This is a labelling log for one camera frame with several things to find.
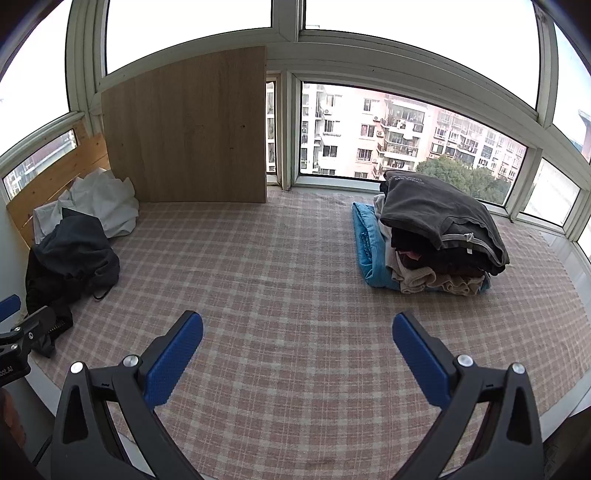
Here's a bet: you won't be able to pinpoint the pile of dark clothes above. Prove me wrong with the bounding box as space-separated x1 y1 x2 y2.
25 208 121 358

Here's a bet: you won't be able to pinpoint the black folded garment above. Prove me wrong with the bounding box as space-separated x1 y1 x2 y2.
390 226 490 278

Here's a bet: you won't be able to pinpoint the white button shirt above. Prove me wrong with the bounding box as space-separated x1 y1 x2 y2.
32 168 140 243

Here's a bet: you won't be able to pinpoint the light wooden board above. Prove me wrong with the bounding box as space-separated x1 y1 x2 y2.
100 45 269 205

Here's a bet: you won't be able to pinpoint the green trees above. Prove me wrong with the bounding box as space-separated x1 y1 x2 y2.
416 154 511 204

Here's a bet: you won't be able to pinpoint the beige folded garment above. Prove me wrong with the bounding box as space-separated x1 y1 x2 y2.
392 258 485 296

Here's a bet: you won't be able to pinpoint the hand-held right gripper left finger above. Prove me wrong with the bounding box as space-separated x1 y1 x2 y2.
50 310 205 480

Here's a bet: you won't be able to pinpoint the pink plaid blanket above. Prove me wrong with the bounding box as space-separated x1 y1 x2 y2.
28 187 591 480

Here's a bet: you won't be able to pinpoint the dark grey folded garment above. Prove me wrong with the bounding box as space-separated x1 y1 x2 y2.
379 170 510 277

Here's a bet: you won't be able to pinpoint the white window frame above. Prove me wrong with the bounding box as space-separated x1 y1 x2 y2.
0 0 591 259

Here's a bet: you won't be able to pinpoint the pine wood panel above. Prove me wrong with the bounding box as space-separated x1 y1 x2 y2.
6 133 112 247

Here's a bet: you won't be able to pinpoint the apartment buildings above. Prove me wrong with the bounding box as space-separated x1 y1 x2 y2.
265 80 527 183

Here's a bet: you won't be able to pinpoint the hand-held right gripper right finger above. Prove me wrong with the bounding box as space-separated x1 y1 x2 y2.
392 311 546 480

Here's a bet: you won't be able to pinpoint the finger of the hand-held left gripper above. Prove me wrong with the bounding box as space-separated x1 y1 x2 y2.
0 295 21 324
0 305 57 353

